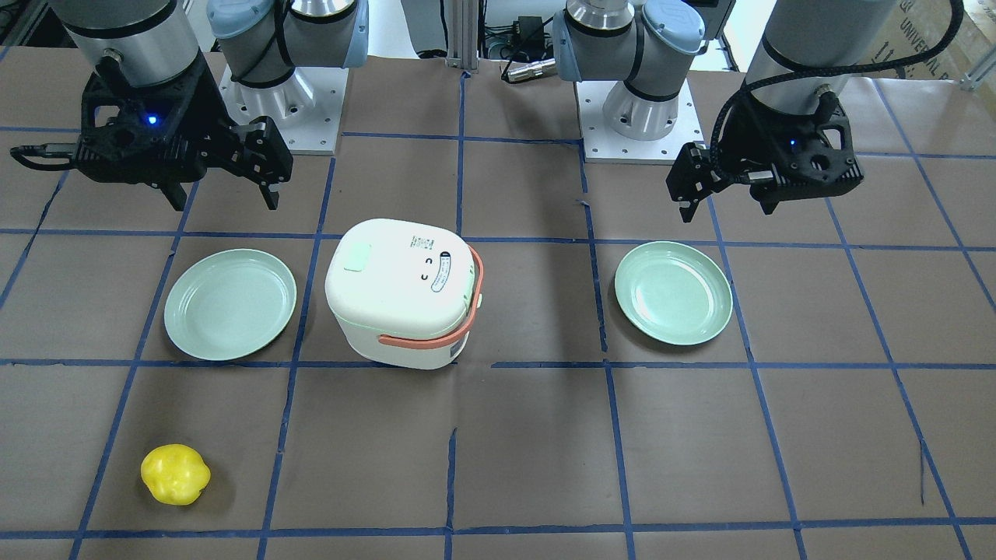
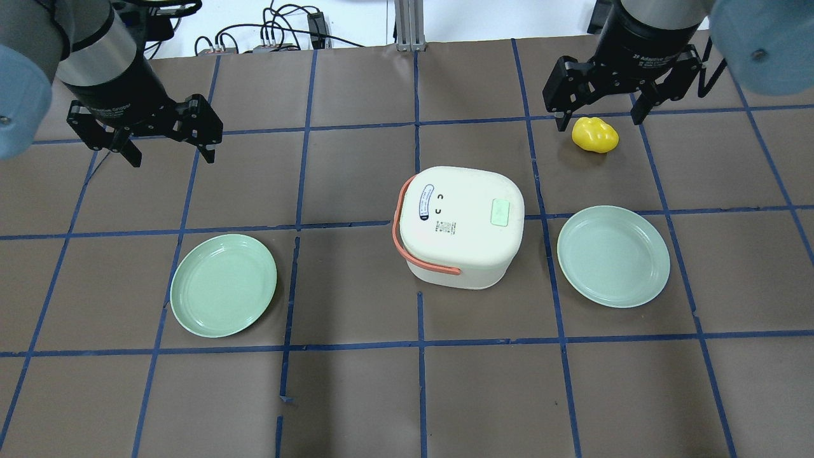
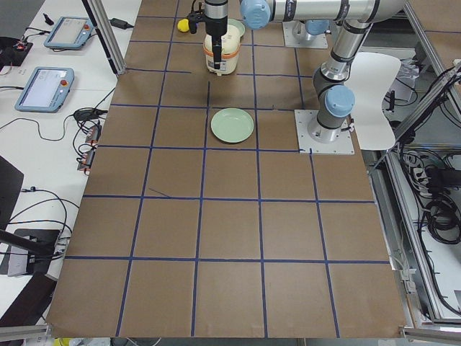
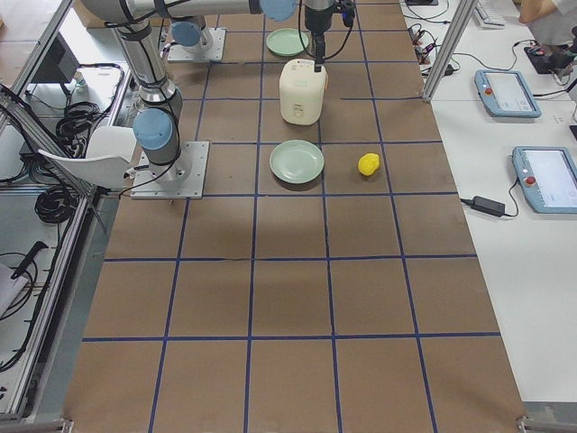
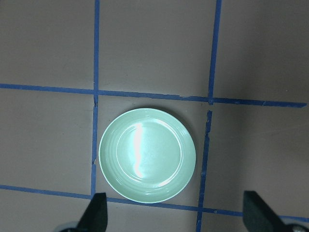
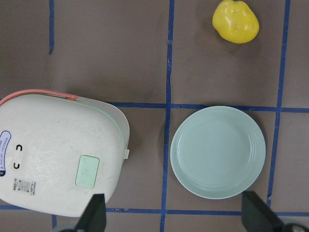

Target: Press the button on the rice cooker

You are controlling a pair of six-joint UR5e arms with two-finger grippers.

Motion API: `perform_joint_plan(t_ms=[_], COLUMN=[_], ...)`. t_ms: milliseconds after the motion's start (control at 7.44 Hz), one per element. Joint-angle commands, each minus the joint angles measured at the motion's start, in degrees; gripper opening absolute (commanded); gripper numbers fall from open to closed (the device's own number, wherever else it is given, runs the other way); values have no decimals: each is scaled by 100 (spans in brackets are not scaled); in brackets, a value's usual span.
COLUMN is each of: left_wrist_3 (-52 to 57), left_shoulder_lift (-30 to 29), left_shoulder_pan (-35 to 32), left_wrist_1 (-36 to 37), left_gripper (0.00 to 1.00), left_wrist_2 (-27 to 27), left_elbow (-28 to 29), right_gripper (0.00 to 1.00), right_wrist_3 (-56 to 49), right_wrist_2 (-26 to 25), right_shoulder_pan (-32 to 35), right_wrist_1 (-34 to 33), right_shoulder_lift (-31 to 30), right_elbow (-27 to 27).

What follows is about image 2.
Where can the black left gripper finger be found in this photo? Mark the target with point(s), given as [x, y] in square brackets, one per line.
[95, 135]
[206, 127]

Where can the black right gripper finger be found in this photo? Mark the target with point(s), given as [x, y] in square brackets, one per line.
[567, 89]
[674, 87]

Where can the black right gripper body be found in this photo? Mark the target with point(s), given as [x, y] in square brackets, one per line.
[642, 43]

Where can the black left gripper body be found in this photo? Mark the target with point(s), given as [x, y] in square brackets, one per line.
[123, 93]

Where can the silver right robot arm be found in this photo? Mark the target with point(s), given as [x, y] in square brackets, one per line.
[766, 45]

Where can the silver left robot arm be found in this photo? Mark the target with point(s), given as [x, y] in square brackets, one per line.
[99, 58]

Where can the green plate near left arm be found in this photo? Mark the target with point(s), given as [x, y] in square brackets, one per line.
[223, 285]

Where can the green plate near right arm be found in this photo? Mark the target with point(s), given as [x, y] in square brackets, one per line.
[613, 257]

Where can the white rice cooker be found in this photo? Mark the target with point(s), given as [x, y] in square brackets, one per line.
[458, 227]

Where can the yellow toy bell pepper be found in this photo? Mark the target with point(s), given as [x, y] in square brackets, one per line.
[594, 135]

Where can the black power adapter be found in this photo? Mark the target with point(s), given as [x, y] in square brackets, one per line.
[318, 30]

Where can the brown paper table mat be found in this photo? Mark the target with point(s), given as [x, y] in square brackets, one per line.
[400, 255]

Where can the aluminium frame post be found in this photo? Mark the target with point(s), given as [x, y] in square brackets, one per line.
[409, 26]

